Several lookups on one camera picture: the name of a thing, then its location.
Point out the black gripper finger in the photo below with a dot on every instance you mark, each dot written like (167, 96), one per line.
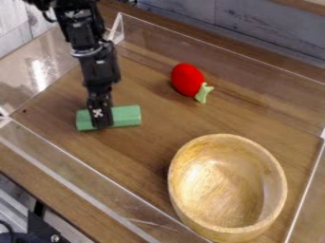
(99, 107)

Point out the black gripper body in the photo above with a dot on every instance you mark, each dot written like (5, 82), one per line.
(100, 68)

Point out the green rectangular block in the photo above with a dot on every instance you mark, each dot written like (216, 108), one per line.
(124, 116)

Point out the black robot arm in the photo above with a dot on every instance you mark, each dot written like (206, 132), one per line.
(83, 30)

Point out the brown wooden bowl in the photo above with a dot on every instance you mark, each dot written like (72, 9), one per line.
(227, 187)

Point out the red plush strawberry toy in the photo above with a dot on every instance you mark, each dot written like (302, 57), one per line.
(188, 82)

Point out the clear acrylic corner bracket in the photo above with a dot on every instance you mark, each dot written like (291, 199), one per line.
(116, 34)

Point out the clear acrylic enclosure wall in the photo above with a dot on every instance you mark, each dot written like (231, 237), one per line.
(101, 178)

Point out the black clamp with cable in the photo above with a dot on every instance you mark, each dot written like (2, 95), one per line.
(22, 227)

